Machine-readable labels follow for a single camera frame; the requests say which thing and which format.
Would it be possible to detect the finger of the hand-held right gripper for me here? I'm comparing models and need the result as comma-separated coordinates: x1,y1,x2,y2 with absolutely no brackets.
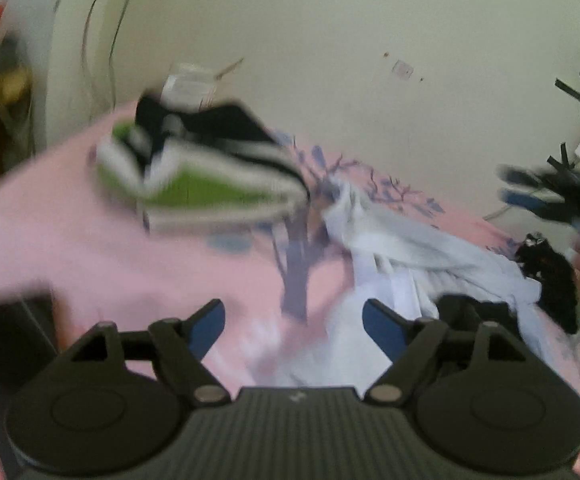
498,163,545,187
500,189,566,218

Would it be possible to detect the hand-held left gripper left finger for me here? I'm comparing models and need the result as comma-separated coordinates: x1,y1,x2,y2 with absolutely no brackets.
65,299,231,407

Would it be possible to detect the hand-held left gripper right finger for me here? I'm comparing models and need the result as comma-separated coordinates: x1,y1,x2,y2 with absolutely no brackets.
362,299,528,407

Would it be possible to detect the green white black striped garment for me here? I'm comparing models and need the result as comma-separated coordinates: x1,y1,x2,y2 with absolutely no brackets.
92,92,313,235

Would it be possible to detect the pink floral bed sheet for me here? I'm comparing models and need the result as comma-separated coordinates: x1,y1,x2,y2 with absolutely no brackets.
0,100,580,480

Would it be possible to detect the white container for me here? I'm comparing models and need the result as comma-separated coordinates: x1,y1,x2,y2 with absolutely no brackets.
162,62,219,112

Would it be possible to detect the dark wall cable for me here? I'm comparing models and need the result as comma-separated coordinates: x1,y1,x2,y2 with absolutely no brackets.
104,0,139,111

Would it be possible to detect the reddish wall cable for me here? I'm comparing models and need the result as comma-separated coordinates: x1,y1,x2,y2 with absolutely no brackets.
82,0,119,107

